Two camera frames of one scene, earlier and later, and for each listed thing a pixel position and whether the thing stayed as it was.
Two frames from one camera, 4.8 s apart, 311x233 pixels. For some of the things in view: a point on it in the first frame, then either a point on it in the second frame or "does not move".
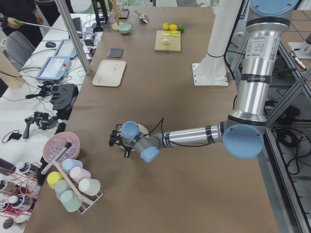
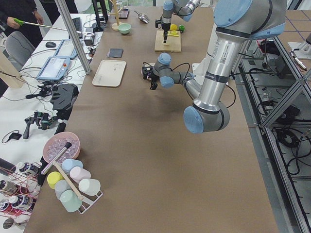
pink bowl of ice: x=56 y=142 does not move
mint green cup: x=71 y=200 does not move
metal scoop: x=142 y=17 does not move
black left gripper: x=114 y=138 to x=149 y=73
